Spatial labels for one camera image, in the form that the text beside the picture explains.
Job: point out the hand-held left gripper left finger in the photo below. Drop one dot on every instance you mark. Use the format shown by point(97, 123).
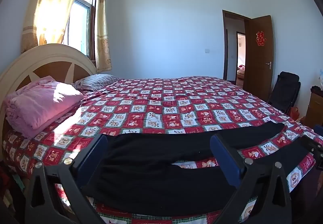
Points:
point(92, 161)

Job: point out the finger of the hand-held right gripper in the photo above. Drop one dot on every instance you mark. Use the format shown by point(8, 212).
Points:
point(311, 145)
point(319, 130)

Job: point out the wooden bedside cabinet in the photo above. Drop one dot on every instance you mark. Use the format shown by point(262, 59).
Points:
point(315, 105)

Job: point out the brown wooden door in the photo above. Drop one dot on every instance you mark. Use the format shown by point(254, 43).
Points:
point(257, 67)

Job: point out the wide yellow patterned curtain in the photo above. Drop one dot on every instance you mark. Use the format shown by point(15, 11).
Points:
point(50, 12)

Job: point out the striped pillow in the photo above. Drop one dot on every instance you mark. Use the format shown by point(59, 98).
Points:
point(98, 81)

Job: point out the red bag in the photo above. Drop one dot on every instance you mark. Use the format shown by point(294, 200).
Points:
point(294, 113)

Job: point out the red printed bed blanket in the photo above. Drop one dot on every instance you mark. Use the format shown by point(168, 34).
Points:
point(151, 113)

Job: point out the narrow yellow patterned curtain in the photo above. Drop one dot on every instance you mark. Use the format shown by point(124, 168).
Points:
point(102, 37)

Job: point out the folded pink quilt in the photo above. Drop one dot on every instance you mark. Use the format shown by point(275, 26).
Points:
point(43, 103)

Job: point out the cream and brown headboard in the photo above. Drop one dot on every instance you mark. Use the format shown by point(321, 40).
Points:
point(50, 55)

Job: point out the black pants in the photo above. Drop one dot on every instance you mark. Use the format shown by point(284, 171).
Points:
point(151, 176)

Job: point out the red paper door decoration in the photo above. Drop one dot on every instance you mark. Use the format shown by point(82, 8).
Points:
point(260, 38)

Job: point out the brown door frame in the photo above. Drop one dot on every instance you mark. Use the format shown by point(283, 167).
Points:
point(223, 45)

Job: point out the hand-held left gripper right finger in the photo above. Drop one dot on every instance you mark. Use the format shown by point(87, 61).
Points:
point(225, 161)

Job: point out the clear plastic bag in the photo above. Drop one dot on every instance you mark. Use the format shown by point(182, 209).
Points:
point(321, 77)

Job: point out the black folding chair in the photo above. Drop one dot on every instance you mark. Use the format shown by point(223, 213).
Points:
point(285, 87)

